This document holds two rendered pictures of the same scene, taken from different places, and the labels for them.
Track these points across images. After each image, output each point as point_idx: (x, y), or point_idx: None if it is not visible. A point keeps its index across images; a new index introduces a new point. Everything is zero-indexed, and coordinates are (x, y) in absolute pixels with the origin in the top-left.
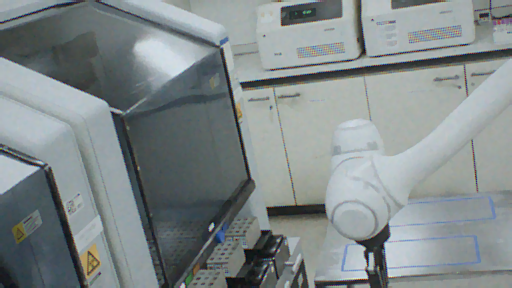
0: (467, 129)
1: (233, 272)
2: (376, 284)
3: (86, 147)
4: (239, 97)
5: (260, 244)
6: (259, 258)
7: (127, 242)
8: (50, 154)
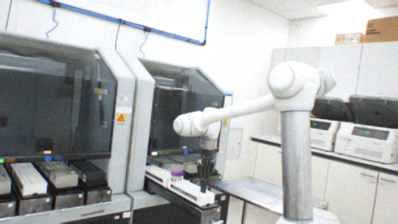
0: (228, 111)
1: (189, 171)
2: (199, 170)
3: (137, 87)
4: None
5: None
6: None
7: (140, 124)
8: (121, 80)
